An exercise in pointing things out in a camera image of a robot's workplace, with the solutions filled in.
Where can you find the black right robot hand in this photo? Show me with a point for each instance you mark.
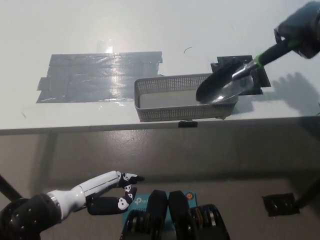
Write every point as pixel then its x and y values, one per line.
pixel 305 25

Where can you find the black floor tape patch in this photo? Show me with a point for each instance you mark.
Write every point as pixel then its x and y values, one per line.
pixel 280 204

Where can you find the small black tape strip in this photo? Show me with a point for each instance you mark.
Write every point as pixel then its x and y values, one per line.
pixel 188 124

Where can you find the teal box with black feet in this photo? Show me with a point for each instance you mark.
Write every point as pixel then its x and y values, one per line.
pixel 177 212

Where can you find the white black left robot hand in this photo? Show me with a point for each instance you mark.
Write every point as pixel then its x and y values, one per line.
pixel 85 190

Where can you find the large grey duct tape patch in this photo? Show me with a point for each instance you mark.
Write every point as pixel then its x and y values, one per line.
pixel 90 78

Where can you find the black diagonal table leg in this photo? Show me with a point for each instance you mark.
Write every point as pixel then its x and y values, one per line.
pixel 308 195
pixel 8 188

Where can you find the grey perforated plastic basket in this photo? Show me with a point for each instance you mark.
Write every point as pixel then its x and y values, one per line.
pixel 170 112

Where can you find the teal tp-link box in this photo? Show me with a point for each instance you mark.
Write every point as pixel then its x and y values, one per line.
pixel 140 200

